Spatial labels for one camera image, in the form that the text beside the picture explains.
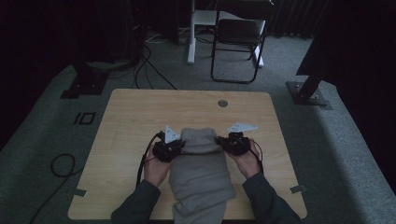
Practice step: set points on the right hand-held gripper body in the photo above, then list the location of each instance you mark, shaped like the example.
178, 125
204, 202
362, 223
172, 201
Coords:
238, 143

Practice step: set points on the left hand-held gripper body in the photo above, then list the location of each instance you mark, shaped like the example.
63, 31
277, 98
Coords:
168, 147

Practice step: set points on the grey pants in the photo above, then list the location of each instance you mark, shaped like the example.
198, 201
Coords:
200, 177

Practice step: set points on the person's right hand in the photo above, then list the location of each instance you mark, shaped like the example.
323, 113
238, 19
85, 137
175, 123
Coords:
247, 163

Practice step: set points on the person's left hand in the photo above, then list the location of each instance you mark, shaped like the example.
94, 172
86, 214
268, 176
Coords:
157, 171

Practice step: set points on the round grey table grommet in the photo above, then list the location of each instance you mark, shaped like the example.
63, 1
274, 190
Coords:
223, 103

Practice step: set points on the grey tape piece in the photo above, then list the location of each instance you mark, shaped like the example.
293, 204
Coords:
80, 192
298, 189

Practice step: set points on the black metal stand base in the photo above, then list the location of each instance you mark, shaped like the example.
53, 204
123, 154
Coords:
308, 95
85, 82

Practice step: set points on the black folding chair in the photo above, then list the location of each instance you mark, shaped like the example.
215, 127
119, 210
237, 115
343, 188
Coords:
238, 31

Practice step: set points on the dark curtain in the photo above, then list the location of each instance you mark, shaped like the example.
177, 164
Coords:
295, 15

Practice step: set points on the white desk frame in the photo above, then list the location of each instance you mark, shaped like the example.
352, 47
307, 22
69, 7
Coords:
191, 46

